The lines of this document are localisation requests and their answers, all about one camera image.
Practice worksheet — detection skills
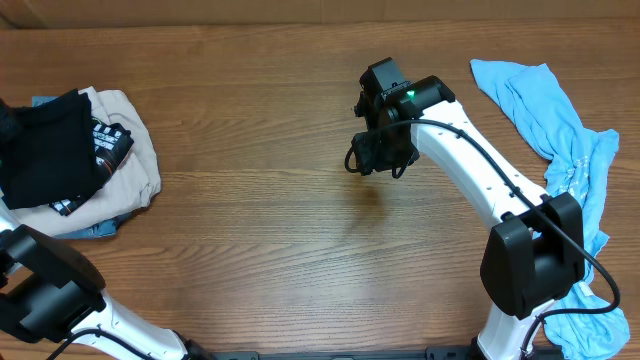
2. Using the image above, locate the black t-shirt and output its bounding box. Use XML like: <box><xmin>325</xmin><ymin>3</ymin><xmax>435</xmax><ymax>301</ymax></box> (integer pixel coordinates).
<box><xmin>1</xmin><ymin>90</ymin><xmax>105</xmax><ymax>210</ymax></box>

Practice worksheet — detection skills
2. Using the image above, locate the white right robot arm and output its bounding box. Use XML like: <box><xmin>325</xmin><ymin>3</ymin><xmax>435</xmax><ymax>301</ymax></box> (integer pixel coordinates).
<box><xmin>345</xmin><ymin>71</ymin><xmax>584</xmax><ymax>359</ymax></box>

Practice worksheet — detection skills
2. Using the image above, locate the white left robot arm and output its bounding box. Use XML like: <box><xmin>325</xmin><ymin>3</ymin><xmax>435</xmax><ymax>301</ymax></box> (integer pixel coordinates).
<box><xmin>1</xmin><ymin>205</ymin><xmax>212</xmax><ymax>360</ymax></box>

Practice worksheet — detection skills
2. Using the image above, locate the light blue t-shirt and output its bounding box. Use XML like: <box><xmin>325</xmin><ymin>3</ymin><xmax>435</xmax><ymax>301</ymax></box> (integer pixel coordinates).
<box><xmin>470</xmin><ymin>59</ymin><xmax>631</xmax><ymax>359</ymax></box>

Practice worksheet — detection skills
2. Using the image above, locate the white folded shirt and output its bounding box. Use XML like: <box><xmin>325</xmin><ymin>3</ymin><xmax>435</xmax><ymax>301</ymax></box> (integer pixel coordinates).
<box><xmin>9</xmin><ymin>87</ymin><xmax>161</xmax><ymax>238</ymax></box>

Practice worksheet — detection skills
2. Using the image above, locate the black printed folded shirt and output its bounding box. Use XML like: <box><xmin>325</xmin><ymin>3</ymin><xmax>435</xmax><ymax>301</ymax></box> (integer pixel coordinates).
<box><xmin>49</xmin><ymin>117</ymin><xmax>134</xmax><ymax>216</ymax></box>

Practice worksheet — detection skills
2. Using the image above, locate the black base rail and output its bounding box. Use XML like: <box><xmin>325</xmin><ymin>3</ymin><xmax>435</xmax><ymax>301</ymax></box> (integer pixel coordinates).
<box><xmin>209</xmin><ymin>342</ymin><xmax>484</xmax><ymax>360</ymax></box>

